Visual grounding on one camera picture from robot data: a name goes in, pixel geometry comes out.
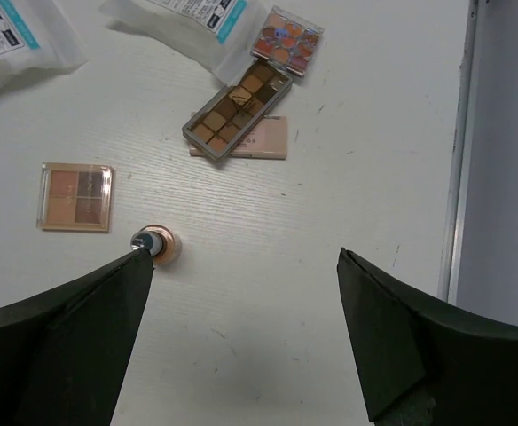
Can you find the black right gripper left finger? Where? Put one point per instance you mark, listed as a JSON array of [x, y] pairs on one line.
[[64, 352]]

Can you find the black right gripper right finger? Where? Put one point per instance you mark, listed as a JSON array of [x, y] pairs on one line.
[[422, 361]]

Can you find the round-cap foundation bottle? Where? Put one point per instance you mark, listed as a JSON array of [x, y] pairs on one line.
[[163, 245]]

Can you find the four-pan brown eyeshadow palette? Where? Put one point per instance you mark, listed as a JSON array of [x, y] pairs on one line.
[[75, 197]]

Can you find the white cotton pad pack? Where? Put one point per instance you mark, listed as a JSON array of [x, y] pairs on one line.
[[213, 33], [36, 35]]

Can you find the beige flat makeup box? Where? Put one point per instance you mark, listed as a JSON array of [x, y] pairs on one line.
[[268, 140]]

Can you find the twelve-pan brown eyeshadow palette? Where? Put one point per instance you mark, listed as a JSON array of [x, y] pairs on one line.
[[220, 126]]

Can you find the grey aluminium table rail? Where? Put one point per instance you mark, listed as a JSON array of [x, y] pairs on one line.
[[461, 154]]

